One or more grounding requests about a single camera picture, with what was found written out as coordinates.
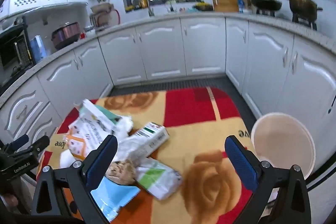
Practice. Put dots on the black microwave oven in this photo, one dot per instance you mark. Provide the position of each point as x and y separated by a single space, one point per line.
13 50

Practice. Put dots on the white green paper packet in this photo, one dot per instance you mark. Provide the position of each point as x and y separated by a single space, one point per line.
88 111

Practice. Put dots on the black yellow casserole pot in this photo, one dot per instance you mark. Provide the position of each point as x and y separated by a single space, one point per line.
203 6

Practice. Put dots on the person's left hand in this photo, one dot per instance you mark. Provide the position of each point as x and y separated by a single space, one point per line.
9 199

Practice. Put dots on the blue plastic packet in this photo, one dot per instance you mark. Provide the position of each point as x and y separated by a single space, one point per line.
115 197

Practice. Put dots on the wooden cutting board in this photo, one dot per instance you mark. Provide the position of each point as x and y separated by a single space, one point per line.
225 2

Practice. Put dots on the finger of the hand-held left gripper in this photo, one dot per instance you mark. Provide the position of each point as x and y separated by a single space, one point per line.
36 145
19 141

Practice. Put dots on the red yellow rose blanket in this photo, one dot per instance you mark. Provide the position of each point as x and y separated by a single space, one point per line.
204 134

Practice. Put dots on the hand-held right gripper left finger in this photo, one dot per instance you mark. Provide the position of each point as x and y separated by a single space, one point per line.
101 161

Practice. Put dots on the white printed carton box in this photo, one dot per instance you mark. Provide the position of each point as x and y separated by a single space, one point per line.
152 134

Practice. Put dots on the white tissue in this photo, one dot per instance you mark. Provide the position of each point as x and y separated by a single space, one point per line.
126 124

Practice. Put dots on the round beige waste bin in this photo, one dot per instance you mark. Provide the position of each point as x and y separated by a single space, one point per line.
283 140

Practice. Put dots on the blue plastic container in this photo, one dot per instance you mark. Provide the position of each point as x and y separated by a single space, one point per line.
38 48

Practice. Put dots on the blue carton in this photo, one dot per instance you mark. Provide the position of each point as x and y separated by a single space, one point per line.
241 6

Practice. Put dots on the white orange snack packet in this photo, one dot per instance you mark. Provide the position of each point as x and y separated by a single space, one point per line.
78 145

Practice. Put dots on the black wok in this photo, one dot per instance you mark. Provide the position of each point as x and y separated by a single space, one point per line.
266 3

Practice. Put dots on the small red cup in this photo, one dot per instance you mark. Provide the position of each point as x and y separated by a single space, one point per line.
83 35

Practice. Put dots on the brown paper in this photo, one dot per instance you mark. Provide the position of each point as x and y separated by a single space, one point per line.
120 171

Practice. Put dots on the metal sink faucet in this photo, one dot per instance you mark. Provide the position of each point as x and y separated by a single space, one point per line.
151 11

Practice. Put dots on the yellow oil bottle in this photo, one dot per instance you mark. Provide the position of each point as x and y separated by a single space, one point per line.
143 2

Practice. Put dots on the dark ribbed floor mat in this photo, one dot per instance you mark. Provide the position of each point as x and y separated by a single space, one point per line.
170 83

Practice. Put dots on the white lower kitchen cabinets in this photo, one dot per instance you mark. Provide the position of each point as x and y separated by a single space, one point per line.
204 48

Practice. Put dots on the green white plastic packet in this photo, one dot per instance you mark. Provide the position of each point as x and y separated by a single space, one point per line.
157 179

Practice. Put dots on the dish rack with bowl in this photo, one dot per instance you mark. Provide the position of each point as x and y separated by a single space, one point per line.
103 14

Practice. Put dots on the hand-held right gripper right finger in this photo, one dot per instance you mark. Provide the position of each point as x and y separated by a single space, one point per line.
242 161

